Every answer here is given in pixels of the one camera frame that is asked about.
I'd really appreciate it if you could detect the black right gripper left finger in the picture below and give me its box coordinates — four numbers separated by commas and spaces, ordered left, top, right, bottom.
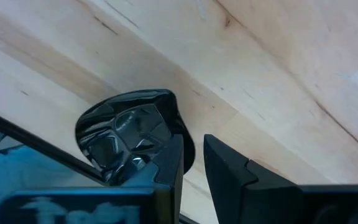
0, 133, 185, 224

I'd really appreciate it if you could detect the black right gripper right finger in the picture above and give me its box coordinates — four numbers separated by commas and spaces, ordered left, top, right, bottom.
203, 133, 358, 224

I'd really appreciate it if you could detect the black rounded hexagonal mini plate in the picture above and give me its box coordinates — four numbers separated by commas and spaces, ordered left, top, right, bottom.
74, 88, 196, 187

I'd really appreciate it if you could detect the black metal table frame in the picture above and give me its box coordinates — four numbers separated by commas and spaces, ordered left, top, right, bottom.
0, 105, 200, 224

